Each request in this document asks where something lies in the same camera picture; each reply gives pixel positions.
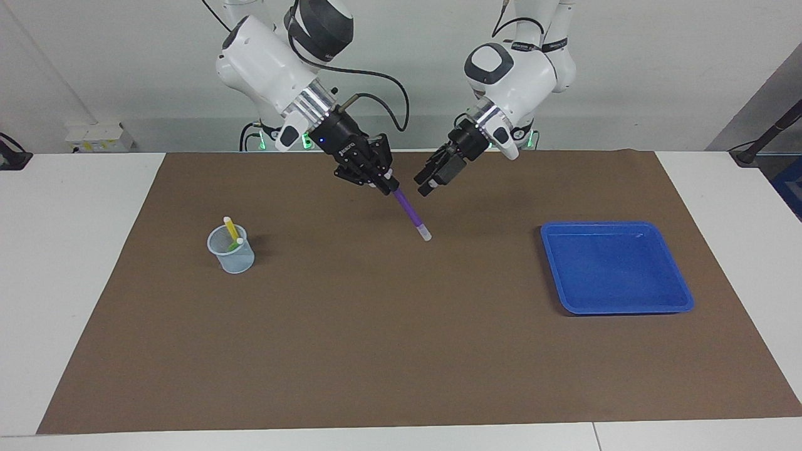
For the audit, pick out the brown table mat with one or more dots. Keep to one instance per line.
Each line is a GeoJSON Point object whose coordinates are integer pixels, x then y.
{"type": "Point", "coordinates": [376, 313]}

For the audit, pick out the purple pen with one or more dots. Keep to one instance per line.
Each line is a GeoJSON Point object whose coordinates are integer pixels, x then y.
{"type": "Point", "coordinates": [410, 212]}

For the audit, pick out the blue plastic tray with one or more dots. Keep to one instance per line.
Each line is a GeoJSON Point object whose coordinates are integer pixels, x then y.
{"type": "Point", "coordinates": [614, 269]}

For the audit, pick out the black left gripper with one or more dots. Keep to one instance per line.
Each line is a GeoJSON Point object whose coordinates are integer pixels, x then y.
{"type": "Point", "coordinates": [468, 143]}

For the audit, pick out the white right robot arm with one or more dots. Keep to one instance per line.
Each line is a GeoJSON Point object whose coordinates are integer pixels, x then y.
{"type": "Point", "coordinates": [263, 62]}

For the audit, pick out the yellow pen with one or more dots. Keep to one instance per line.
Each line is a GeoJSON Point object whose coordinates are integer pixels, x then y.
{"type": "Point", "coordinates": [230, 228]}

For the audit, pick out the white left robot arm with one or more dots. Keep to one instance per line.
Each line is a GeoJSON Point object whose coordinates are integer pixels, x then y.
{"type": "Point", "coordinates": [520, 75]}

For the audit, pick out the blue object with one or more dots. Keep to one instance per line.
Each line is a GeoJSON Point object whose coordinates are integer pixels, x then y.
{"type": "Point", "coordinates": [791, 188]}

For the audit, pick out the black camera stand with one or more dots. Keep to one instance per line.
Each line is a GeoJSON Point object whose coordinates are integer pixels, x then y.
{"type": "Point", "coordinates": [767, 134]}

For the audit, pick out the green pen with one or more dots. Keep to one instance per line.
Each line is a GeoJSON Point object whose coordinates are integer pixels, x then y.
{"type": "Point", "coordinates": [235, 245]}

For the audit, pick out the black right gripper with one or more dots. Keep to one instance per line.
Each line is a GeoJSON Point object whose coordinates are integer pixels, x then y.
{"type": "Point", "coordinates": [344, 141]}

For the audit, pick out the black stand foot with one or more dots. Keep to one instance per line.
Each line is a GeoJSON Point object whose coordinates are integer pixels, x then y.
{"type": "Point", "coordinates": [12, 156]}

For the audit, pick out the translucent plastic cup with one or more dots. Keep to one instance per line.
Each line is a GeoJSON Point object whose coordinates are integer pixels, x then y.
{"type": "Point", "coordinates": [238, 262]}

